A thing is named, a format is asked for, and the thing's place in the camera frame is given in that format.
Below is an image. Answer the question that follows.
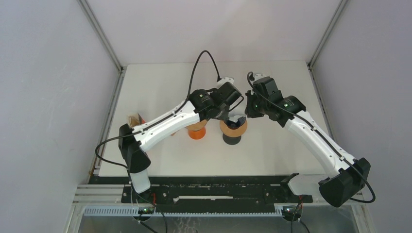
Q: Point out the white paper coffee filter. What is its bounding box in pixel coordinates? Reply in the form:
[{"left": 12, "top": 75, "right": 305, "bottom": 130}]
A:
[{"left": 229, "top": 115, "right": 246, "bottom": 123}]

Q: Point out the wooden dripper ring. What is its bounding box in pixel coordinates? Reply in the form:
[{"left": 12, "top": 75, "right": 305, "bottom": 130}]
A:
[{"left": 219, "top": 119, "right": 248, "bottom": 138}]

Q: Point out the wooden dripper ring holder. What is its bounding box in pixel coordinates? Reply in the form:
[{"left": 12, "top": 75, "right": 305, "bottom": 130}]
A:
[{"left": 186, "top": 120, "right": 208, "bottom": 131}]

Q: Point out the red black carafe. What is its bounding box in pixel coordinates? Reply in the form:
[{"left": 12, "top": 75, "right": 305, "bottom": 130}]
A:
[{"left": 223, "top": 134, "right": 241, "bottom": 145}]

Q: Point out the orange glass carafe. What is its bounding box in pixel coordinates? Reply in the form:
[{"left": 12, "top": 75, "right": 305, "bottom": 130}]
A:
[{"left": 188, "top": 127, "right": 206, "bottom": 140}]

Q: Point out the orange coffee filter box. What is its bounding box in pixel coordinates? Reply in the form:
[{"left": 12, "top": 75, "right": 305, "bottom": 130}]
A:
[{"left": 127, "top": 113, "right": 145, "bottom": 128}]

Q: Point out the blue glass dripper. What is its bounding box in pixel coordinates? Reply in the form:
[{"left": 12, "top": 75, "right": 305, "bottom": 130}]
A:
[{"left": 224, "top": 118, "right": 245, "bottom": 130}]

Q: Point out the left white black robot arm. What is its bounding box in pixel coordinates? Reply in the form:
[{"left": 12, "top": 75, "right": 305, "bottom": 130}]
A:
[{"left": 118, "top": 82, "right": 244, "bottom": 202}]

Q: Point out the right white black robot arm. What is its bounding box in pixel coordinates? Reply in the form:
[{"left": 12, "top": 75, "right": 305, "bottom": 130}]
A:
[{"left": 245, "top": 72, "right": 376, "bottom": 207}]

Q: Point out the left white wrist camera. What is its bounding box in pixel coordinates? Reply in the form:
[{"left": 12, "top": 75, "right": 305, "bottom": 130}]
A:
[{"left": 216, "top": 77, "right": 234, "bottom": 89}]

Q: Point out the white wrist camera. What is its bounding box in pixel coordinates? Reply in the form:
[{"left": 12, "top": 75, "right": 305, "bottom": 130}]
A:
[
  {"left": 216, "top": 77, "right": 234, "bottom": 89},
  {"left": 252, "top": 73, "right": 266, "bottom": 82}
]

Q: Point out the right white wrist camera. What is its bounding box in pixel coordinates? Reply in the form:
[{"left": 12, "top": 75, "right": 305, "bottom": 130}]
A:
[{"left": 252, "top": 73, "right": 266, "bottom": 82}]

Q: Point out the left black camera cable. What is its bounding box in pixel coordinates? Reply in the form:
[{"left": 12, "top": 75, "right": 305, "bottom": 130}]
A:
[{"left": 94, "top": 50, "right": 223, "bottom": 171}]

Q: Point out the black camera cable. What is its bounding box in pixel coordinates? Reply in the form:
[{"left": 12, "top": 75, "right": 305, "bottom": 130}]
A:
[
  {"left": 247, "top": 71, "right": 377, "bottom": 233},
  {"left": 94, "top": 50, "right": 223, "bottom": 171}
]

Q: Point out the right black camera cable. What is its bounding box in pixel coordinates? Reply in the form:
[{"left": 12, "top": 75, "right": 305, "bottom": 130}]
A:
[{"left": 247, "top": 71, "right": 377, "bottom": 233}]

